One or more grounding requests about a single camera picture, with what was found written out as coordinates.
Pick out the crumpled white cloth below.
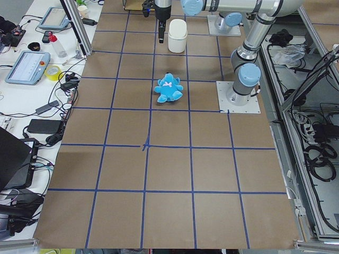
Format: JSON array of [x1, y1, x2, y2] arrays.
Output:
[[272, 46, 306, 68]]

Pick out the black laptop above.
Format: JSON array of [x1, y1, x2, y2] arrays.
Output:
[[1, 128, 38, 191]]

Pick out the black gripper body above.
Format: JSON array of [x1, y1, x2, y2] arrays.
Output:
[[154, 0, 172, 21]]

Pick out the aluminium frame post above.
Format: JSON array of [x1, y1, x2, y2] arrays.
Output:
[[60, 0, 92, 57]]

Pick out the coiled black cables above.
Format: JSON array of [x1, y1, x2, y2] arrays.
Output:
[[303, 145, 336, 183]]

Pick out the teach pendant tablet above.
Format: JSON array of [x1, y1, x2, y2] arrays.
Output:
[[38, 7, 69, 30], [5, 51, 50, 85]]

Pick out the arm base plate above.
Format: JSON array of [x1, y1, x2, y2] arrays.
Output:
[[216, 81, 261, 114], [207, 12, 242, 37]]

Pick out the near teach pendant tablet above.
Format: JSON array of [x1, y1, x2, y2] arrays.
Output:
[[5, 51, 50, 85]]

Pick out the black power brick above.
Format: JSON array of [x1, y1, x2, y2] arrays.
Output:
[[27, 119, 62, 134]]

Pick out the small black bowl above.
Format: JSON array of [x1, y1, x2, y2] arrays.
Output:
[[28, 42, 41, 52]]

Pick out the white paper cup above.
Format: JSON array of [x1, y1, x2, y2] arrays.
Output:
[[77, 5, 89, 19]]

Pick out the white trash can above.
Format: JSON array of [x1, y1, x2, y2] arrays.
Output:
[[168, 19, 188, 53]]

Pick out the far teach pendant tablet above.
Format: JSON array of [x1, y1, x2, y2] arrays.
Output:
[[38, 7, 69, 30]]

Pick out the clear bottle red cap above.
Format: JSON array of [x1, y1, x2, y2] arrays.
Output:
[[49, 32, 67, 58]]

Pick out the blue teddy bear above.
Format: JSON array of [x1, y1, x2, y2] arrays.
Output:
[[154, 72, 183, 103]]

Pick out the yellow tape roll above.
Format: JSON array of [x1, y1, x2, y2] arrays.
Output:
[[44, 65, 61, 81]]

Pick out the black cloth bundle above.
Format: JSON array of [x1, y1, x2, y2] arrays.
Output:
[[269, 29, 293, 47]]

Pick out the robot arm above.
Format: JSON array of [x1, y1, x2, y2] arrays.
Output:
[[149, 1, 304, 43], [226, 13, 275, 106]]

